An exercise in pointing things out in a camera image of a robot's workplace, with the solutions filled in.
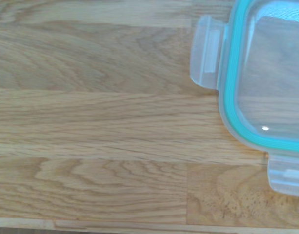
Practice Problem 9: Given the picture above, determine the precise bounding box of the clear lid with teal seal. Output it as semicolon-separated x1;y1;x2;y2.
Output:
190;0;299;198

